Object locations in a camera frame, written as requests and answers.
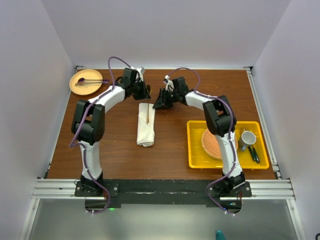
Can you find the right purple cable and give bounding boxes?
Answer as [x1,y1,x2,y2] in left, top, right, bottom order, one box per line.
[166,67,238,217]

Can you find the purple cable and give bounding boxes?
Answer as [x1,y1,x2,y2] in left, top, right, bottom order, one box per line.
[166,67,238,217]
[68,56,131,215]

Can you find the woven wicker basket plate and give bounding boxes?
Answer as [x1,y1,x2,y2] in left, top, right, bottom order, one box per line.
[201,128,238,162]

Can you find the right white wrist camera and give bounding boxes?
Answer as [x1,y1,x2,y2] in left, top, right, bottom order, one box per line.
[163,75,175,92]

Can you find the gold spoon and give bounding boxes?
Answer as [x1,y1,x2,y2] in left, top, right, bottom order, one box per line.
[146,84,152,124]

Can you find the teal cloth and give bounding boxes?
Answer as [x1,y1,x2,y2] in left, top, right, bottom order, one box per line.
[215,230,226,240]

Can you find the yellow plastic tray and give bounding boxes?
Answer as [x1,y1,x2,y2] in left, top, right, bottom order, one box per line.
[187,120,269,170]

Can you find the aluminium rail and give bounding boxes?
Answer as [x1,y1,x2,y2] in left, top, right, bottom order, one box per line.
[31,179,295,200]
[244,67,282,180]

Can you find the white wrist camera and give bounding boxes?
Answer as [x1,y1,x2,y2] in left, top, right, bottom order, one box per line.
[163,75,175,92]
[131,66,145,82]

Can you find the aluminium front rail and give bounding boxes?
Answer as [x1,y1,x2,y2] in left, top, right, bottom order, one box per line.
[31,179,295,200]

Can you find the green handled snips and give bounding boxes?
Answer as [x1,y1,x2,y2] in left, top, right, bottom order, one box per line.
[248,146,260,164]

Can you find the white cloth napkin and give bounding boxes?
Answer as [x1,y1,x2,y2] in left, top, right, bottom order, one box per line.
[136,103,156,147]

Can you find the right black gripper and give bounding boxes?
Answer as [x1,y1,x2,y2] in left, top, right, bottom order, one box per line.
[152,88,179,110]

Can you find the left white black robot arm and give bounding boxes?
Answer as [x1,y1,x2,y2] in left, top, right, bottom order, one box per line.
[69,67,151,196]

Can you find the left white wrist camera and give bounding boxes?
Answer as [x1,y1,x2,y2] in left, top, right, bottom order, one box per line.
[131,66,145,82]

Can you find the beige round plate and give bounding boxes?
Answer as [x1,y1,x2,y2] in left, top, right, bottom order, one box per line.
[69,69,103,96]

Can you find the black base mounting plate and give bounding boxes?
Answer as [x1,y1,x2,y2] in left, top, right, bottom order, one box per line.
[74,179,252,213]

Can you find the grey ceramic mug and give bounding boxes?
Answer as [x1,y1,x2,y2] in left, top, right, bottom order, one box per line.
[238,130,257,152]

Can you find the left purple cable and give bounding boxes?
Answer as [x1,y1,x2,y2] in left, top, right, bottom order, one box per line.
[68,56,131,215]

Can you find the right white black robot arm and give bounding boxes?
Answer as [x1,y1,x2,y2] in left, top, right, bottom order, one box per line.
[153,75,246,197]

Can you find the aluminium right side rail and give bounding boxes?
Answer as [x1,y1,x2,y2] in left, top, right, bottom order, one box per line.
[244,67,282,180]

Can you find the purple spoon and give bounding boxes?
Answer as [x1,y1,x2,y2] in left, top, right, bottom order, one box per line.
[74,78,109,86]

